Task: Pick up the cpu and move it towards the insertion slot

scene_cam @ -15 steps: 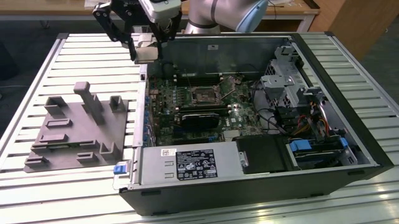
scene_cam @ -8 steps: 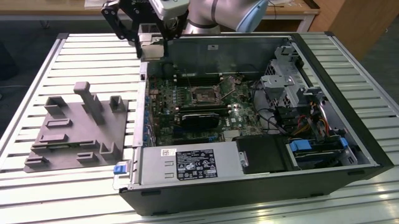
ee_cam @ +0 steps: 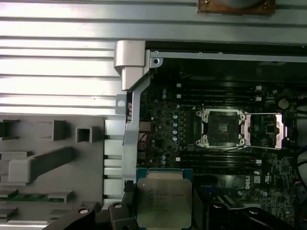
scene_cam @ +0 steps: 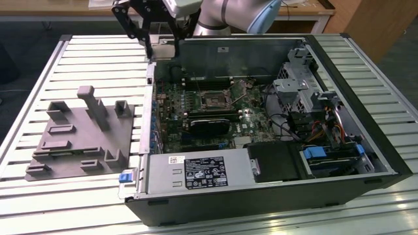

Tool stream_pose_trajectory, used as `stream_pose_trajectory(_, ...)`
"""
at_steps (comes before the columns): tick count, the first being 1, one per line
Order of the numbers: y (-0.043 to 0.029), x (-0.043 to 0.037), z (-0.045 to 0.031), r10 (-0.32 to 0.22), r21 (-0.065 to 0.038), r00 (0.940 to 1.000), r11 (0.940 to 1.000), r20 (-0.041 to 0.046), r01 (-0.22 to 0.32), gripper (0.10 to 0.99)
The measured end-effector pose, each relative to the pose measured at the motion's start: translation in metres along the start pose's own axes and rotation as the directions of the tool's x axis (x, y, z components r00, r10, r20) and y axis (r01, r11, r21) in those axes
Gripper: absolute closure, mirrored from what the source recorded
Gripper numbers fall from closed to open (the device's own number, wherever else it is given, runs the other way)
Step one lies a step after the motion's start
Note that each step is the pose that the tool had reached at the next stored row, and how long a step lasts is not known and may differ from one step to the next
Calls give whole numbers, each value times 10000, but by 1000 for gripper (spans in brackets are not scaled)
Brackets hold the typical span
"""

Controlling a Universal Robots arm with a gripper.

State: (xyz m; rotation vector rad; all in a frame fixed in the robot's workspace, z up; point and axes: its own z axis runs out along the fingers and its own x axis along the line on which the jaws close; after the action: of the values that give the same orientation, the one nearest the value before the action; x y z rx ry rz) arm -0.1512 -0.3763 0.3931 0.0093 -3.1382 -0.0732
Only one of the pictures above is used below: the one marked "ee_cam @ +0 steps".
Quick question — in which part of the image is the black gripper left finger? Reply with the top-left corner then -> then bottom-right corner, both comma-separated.
47,180 -> 138,230

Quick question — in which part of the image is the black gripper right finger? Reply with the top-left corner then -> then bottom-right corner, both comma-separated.
191,188 -> 299,230

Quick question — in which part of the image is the silver topped CPU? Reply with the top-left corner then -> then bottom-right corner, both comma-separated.
135,167 -> 194,230

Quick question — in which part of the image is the black RAM slot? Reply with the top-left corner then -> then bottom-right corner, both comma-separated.
176,156 -> 262,166
191,165 -> 261,176
176,82 -> 262,92
176,93 -> 262,103

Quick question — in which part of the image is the CPU socket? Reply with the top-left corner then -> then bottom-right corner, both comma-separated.
195,106 -> 247,150

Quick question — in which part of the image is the gray parts rack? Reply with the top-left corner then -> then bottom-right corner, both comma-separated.
0,115 -> 106,230

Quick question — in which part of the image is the green motherboard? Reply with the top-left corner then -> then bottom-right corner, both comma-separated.
136,64 -> 307,216

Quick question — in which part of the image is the green RAM stick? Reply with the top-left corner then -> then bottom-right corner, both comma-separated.
0,191 -> 73,200

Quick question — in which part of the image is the metal socket cover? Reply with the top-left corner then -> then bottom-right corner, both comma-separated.
241,112 -> 289,150

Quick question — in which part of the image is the black open PC case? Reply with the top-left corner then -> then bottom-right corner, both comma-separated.
114,39 -> 307,230

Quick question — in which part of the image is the round silver coin battery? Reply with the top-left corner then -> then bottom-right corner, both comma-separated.
278,97 -> 290,109

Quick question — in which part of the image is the thin wire locking lever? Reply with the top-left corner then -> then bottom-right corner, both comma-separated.
211,145 -> 279,152

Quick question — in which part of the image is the silver case corner handle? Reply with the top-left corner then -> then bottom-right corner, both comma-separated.
114,40 -> 147,92

